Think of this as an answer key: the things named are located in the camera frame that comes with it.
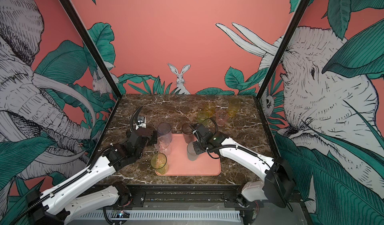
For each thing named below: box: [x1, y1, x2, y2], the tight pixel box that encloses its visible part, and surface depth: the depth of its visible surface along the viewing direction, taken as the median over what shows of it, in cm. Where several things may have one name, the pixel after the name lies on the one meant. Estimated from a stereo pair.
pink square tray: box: [165, 133, 221, 176], surface depth 89 cm
